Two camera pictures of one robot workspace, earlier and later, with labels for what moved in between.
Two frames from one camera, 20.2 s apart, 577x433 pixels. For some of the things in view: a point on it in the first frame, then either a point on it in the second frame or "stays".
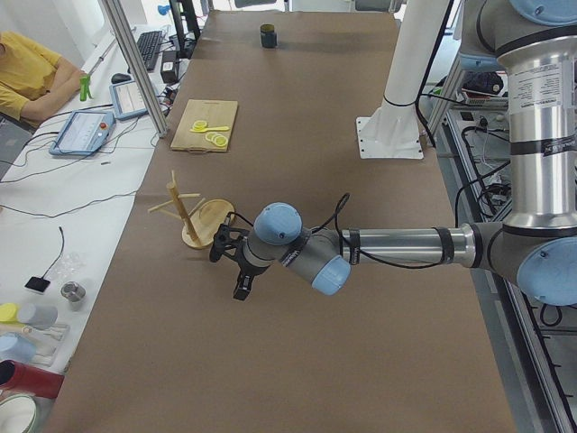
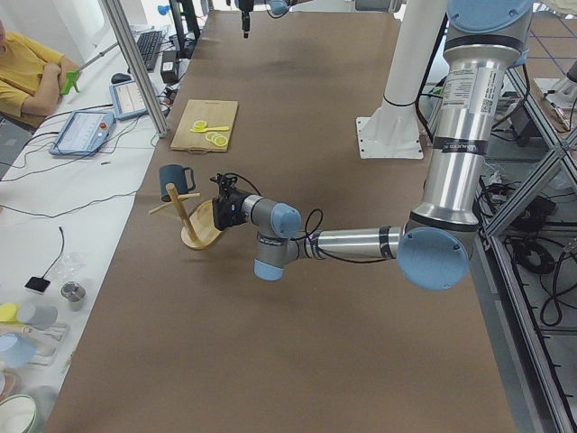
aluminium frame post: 122,26 stays
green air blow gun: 84,81 → 70,78
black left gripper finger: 242,287 → 245,22
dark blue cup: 268,35 → 183,179
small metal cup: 74,292 stays
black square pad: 37,283 stays
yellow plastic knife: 203,130 stays
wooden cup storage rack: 203,222 stays
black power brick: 169,67 stays
